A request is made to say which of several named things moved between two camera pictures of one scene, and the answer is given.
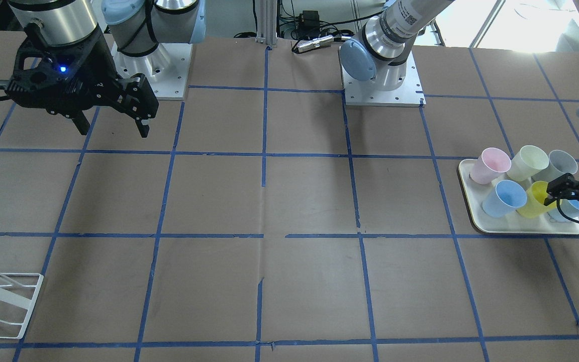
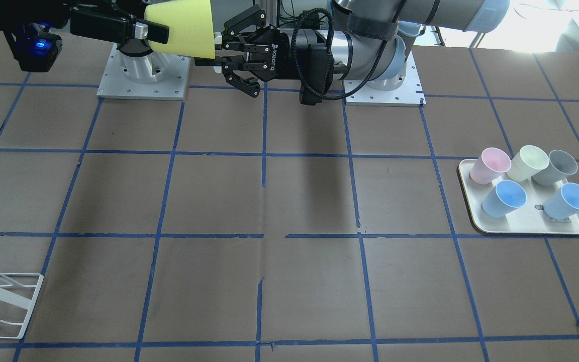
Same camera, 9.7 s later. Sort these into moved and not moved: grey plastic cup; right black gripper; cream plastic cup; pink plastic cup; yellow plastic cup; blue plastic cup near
Moved: yellow plastic cup; right black gripper
Not moved: blue plastic cup near; grey plastic cup; cream plastic cup; pink plastic cup
